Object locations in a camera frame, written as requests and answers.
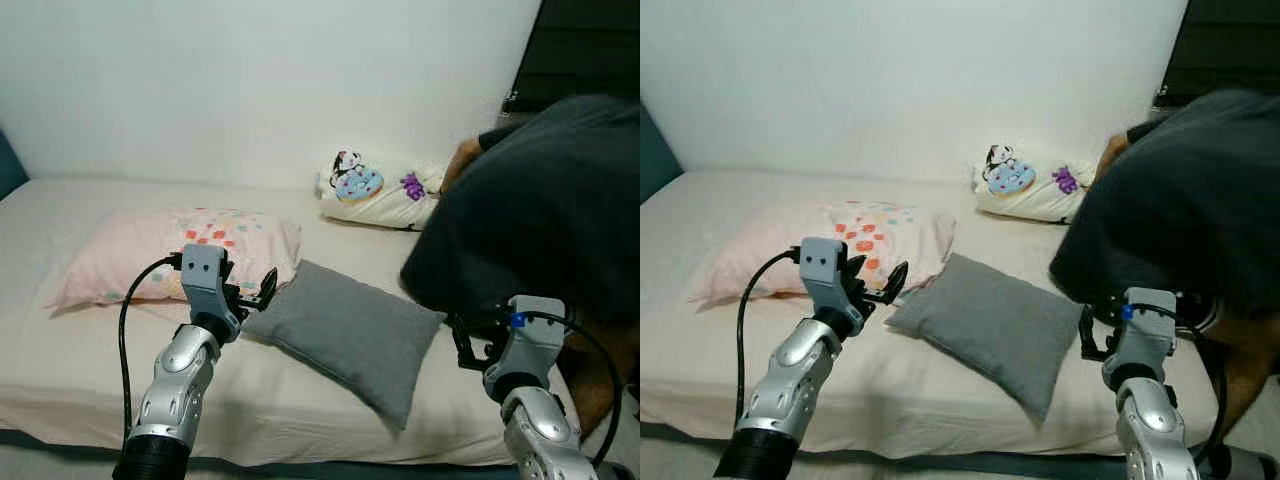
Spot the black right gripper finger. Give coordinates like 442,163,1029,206
451,317,480,374
1078,304,1102,364

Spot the pink floral pillow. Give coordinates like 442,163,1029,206
685,200,958,306
45,207,303,309

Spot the grey pillow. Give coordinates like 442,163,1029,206
885,252,1086,421
240,258,448,431

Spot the folded cartoon print blanket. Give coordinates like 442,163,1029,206
318,150,448,231
972,143,1101,224

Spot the beige sheeted bed mattress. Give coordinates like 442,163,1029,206
0,175,601,466
640,168,1241,456

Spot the standing person in dark shirt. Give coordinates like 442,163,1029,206
1048,88,1280,431
398,95,641,441

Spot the black window blind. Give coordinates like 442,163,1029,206
505,0,641,114
1152,0,1280,109

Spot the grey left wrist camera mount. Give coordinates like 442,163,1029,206
180,243,233,316
800,237,851,311

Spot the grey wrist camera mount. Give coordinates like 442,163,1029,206
800,237,851,311
483,295,566,401
1102,287,1179,391
180,243,233,316

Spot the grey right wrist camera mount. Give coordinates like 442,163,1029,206
483,295,566,401
1102,287,1179,391

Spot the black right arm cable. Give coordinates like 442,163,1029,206
1120,300,1231,466
510,310,626,471

